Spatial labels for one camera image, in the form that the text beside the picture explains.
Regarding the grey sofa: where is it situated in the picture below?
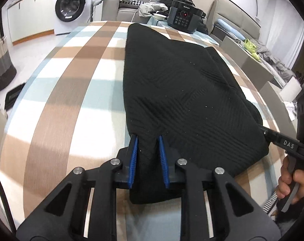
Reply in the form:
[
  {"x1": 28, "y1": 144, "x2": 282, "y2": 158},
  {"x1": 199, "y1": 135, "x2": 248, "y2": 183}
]
[{"x1": 92, "y1": 0, "x2": 167, "y2": 23}]

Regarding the light blue pillow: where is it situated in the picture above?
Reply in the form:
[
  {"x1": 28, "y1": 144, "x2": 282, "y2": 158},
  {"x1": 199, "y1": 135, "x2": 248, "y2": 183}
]
[{"x1": 217, "y1": 19, "x2": 240, "y2": 34}]

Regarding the person's right hand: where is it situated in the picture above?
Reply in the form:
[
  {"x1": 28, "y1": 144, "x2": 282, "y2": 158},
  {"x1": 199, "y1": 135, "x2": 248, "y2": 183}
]
[{"x1": 276, "y1": 157, "x2": 304, "y2": 204}]

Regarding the grey bedding pile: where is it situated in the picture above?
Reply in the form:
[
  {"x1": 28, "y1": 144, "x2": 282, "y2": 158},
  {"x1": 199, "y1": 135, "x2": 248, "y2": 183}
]
[{"x1": 257, "y1": 41, "x2": 296, "y2": 81}]

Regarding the black white patterned cushion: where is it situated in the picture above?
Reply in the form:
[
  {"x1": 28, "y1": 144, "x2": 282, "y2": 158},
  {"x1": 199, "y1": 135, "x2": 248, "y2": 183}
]
[{"x1": 119, "y1": 0, "x2": 145, "y2": 9}]

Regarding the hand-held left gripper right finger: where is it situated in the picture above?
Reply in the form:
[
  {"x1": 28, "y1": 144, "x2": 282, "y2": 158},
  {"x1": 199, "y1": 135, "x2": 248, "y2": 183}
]
[{"x1": 158, "y1": 135, "x2": 283, "y2": 241}]

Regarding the black white striped rug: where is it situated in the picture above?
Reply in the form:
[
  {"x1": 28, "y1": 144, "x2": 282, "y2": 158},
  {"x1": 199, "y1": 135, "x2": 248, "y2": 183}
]
[{"x1": 262, "y1": 191, "x2": 278, "y2": 214}]

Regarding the white kitchen counter cabinet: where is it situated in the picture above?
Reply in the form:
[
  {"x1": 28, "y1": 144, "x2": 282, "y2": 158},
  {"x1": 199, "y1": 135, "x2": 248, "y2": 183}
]
[{"x1": 7, "y1": 0, "x2": 57, "y2": 46}]

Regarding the black electric pressure cooker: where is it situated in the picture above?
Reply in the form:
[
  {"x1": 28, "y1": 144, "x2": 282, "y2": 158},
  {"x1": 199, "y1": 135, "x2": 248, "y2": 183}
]
[{"x1": 166, "y1": 0, "x2": 205, "y2": 34}]

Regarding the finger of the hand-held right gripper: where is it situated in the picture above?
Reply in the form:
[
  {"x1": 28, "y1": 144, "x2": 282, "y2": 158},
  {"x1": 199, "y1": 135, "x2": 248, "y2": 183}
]
[{"x1": 260, "y1": 124, "x2": 276, "y2": 143}]

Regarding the black knitted sweater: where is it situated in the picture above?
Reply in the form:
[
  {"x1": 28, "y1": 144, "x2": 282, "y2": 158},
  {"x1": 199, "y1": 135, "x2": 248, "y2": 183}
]
[{"x1": 123, "y1": 23, "x2": 269, "y2": 204}]

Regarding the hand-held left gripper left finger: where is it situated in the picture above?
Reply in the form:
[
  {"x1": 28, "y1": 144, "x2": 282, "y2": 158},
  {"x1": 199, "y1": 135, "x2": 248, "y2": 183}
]
[{"x1": 15, "y1": 134, "x2": 139, "y2": 241}]

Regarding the white crumpled cloth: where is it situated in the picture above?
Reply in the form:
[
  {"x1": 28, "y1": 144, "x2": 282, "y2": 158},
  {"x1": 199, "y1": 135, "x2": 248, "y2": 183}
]
[{"x1": 284, "y1": 102, "x2": 297, "y2": 118}]

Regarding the woven laundry basket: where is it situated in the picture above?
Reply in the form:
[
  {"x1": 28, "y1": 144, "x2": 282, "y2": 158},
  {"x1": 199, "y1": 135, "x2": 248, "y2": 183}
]
[{"x1": 0, "y1": 36, "x2": 17, "y2": 92}]

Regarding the checkered cloth table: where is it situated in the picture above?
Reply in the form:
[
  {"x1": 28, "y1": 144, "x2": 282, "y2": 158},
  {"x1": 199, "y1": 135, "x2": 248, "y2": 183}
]
[{"x1": 0, "y1": 20, "x2": 300, "y2": 241}]

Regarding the black floor mat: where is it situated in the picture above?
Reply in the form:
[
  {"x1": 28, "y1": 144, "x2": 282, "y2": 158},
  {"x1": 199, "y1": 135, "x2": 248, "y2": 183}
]
[{"x1": 4, "y1": 83, "x2": 26, "y2": 111}]

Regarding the white washing machine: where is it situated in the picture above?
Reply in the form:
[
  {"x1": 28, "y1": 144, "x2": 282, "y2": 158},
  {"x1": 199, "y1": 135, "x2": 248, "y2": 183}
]
[{"x1": 53, "y1": 0, "x2": 96, "y2": 36}]

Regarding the small grey cabinet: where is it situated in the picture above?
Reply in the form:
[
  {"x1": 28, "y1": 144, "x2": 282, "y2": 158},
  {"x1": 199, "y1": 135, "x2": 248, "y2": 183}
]
[{"x1": 221, "y1": 35, "x2": 278, "y2": 91}]

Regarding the black cable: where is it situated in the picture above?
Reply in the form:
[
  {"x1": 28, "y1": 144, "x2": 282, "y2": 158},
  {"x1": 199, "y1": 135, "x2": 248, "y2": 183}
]
[{"x1": 0, "y1": 166, "x2": 17, "y2": 231}]

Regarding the green toy on cabinet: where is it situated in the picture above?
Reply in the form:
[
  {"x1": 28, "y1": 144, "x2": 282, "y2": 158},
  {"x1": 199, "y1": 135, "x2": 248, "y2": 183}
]
[{"x1": 243, "y1": 39, "x2": 258, "y2": 53}]

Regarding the light grey garment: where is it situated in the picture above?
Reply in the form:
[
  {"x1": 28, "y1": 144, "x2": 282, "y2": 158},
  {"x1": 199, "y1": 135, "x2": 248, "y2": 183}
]
[{"x1": 139, "y1": 1, "x2": 167, "y2": 18}]

